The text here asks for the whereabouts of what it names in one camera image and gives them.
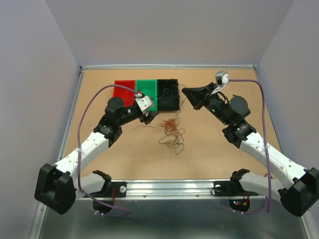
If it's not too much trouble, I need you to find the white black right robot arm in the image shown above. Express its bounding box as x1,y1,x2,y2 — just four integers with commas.
181,83,319,217

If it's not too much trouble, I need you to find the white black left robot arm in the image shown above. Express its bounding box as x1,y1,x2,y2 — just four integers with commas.
34,94,156,215

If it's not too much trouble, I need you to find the aluminium table edge frame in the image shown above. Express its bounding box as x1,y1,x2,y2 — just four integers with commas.
51,64,257,180

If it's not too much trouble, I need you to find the purple camera cable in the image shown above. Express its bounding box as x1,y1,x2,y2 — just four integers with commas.
229,78,272,215
77,84,131,218

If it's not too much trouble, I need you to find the orange brown wire bundle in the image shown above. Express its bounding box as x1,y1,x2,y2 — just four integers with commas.
135,116,186,155

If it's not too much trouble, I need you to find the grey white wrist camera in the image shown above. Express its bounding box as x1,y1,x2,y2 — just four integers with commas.
212,70,229,94
135,93,154,114

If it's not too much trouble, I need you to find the grey white right wrist camera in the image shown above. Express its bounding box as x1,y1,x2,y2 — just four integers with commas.
212,70,229,94

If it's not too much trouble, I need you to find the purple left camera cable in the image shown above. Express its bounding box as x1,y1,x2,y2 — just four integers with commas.
77,84,131,218

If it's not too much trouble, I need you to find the dark thin wire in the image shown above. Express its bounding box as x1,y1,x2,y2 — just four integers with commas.
158,78,187,110

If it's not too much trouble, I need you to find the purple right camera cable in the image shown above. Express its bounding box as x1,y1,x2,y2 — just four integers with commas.
229,78,272,215

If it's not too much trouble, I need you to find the red plastic bin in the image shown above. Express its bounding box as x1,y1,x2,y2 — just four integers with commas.
113,80,136,107

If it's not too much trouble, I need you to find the grey white left wrist camera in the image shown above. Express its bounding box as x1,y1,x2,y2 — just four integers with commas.
135,93,154,114

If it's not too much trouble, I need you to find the aluminium front mounting rail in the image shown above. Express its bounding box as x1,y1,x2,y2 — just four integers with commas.
41,177,307,200

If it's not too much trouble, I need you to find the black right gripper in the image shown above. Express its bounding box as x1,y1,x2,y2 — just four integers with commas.
181,82,231,125

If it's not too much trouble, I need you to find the green plastic bin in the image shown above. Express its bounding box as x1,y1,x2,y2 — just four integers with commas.
136,79,158,112

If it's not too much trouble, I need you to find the black plastic bin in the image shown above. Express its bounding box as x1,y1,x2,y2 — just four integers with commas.
157,79,180,112

